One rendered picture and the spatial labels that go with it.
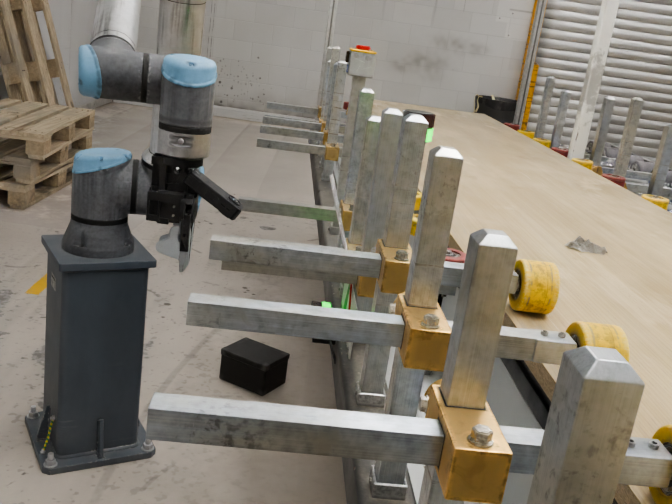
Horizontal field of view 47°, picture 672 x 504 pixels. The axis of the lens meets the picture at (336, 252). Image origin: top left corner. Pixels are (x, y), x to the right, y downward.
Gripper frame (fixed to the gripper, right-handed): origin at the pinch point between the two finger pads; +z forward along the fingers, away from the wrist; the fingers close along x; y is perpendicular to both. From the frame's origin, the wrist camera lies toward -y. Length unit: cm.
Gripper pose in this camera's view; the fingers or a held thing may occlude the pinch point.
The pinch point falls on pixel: (185, 265)
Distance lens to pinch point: 143.1
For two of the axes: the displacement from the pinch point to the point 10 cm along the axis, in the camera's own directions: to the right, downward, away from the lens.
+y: -9.9, -1.1, -0.9
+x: 0.5, 3.0, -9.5
